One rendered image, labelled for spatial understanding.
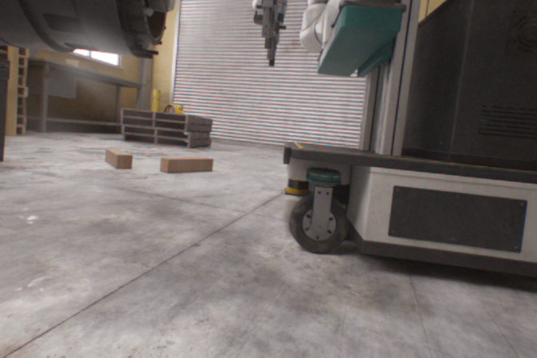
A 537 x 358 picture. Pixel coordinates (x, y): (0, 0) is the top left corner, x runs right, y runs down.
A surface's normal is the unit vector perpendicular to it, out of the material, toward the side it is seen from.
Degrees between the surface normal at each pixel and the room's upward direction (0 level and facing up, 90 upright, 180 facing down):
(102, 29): 146
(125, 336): 0
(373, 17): 90
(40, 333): 0
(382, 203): 90
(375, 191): 90
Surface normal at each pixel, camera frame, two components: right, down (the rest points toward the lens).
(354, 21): -0.06, 0.04
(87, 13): 0.02, 0.76
